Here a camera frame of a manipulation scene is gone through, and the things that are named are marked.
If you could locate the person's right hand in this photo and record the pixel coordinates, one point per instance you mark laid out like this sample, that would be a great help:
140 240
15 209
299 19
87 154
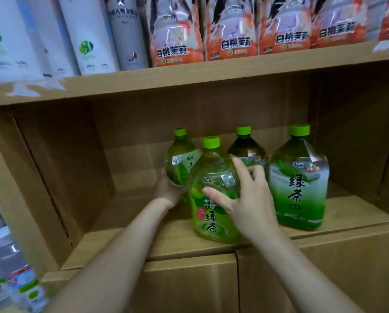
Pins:
251 208

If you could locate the person's left hand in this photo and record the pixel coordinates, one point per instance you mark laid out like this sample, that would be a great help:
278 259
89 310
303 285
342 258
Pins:
165 191

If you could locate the person's right thumb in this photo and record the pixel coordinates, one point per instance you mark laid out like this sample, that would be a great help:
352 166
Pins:
219 198

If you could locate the person's right middle finger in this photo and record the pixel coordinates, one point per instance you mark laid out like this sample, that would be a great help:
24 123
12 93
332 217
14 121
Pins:
260 175

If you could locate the green plum tea bottle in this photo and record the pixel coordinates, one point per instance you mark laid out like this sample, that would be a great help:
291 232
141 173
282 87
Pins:
210 224

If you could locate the person's left forearm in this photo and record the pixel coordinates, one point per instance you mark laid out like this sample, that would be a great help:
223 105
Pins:
116 260

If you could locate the person's right forearm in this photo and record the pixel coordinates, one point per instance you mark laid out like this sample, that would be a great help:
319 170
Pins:
299 273

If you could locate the large green tea bottle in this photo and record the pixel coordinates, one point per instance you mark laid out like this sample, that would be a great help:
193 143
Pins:
299 192

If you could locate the cardboard shelf unit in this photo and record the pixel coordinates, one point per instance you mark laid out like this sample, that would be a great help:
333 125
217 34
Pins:
197 104

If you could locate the white grey drink bottle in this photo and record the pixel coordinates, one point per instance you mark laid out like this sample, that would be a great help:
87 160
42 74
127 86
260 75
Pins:
127 32

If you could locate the white lime drink carton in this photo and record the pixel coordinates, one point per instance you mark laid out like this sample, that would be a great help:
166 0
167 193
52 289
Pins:
47 39
88 35
8 45

